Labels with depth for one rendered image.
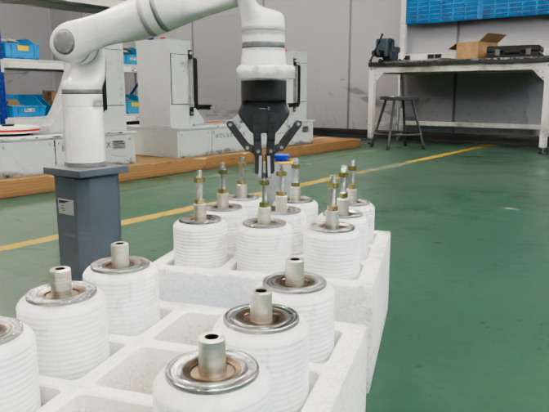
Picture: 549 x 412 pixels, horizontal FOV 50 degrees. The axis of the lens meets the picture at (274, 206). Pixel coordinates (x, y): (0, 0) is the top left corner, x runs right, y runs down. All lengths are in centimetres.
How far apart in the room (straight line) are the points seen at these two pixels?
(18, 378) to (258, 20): 62
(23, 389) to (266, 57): 60
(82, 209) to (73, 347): 79
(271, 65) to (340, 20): 589
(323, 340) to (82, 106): 93
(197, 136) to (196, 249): 281
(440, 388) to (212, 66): 713
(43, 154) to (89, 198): 172
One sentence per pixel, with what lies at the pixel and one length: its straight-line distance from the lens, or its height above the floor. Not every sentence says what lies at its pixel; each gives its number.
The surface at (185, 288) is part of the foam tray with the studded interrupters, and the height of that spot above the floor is 15.
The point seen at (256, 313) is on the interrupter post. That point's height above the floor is 26.
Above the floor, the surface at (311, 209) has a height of 24.
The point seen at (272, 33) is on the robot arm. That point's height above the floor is 56.
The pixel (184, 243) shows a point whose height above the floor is 22.
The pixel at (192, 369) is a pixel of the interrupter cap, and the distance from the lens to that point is 50.
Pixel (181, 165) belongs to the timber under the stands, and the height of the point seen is 5.
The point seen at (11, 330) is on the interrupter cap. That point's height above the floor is 25.
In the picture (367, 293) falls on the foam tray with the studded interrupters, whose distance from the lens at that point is 93.
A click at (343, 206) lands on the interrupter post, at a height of 27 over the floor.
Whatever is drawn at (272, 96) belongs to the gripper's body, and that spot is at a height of 47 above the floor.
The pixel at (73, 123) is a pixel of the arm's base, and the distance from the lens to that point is 145.
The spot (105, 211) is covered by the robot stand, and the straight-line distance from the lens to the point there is 146.
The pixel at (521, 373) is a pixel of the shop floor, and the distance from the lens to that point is 113.
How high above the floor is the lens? 47
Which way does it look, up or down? 11 degrees down
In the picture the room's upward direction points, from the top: straight up
